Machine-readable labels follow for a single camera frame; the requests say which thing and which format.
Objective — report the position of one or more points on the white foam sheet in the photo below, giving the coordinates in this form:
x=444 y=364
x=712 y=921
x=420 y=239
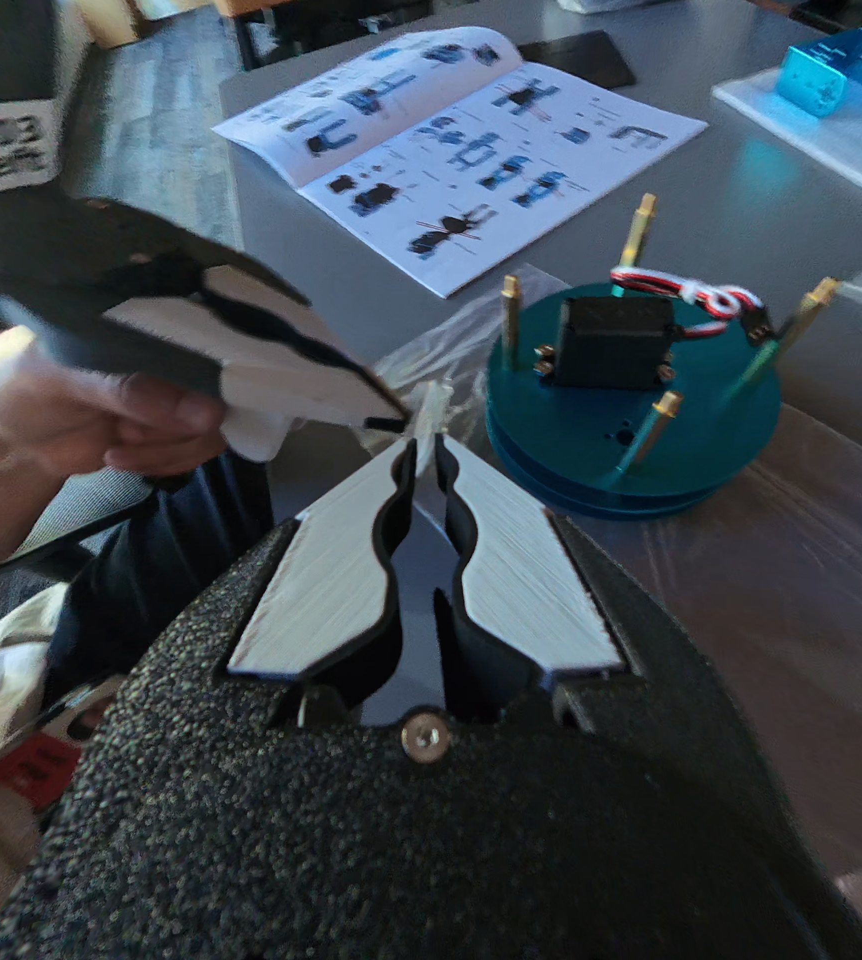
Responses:
x=813 y=142

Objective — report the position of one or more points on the black flat panel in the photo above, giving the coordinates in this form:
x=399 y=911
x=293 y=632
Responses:
x=577 y=56

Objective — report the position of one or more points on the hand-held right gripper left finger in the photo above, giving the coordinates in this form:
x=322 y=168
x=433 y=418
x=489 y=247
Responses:
x=326 y=585

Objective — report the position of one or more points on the grey desk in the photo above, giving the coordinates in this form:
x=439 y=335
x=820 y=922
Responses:
x=738 y=195

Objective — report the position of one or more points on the large blue U bracket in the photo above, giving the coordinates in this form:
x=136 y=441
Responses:
x=825 y=75

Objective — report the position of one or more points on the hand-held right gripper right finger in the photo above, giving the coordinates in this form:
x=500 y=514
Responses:
x=536 y=592

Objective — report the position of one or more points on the large clear plastic bag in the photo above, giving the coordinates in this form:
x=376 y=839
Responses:
x=776 y=600

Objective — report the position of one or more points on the black servo motor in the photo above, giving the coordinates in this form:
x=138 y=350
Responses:
x=611 y=337

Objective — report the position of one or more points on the person's left hand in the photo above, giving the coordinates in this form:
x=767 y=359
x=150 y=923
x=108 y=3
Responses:
x=63 y=435

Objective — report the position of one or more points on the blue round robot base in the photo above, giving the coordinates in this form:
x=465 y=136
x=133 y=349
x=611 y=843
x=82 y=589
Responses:
x=588 y=427

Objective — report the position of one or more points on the white instruction booklet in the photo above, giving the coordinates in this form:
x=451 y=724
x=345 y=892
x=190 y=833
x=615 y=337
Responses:
x=476 y=150

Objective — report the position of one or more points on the person's dark trousers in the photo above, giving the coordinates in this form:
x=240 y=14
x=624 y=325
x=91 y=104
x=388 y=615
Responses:
x=176 y=525

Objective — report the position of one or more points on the red black badge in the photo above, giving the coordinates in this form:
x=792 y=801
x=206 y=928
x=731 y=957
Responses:
x=33 y=765

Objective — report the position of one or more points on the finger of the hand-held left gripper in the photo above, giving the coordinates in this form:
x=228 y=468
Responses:
x=288 y=375
x=266 y=296

